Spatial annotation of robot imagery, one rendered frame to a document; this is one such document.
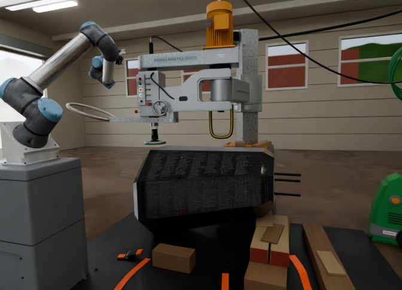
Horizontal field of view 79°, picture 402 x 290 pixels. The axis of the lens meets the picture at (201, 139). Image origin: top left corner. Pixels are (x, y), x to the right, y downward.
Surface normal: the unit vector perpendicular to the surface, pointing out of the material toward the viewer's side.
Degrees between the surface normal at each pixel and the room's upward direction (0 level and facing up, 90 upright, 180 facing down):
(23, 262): 90
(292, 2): 90
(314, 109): 90
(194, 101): 90
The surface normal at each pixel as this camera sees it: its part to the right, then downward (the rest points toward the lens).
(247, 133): 0.22, 0.09
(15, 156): -0.26, 0.10
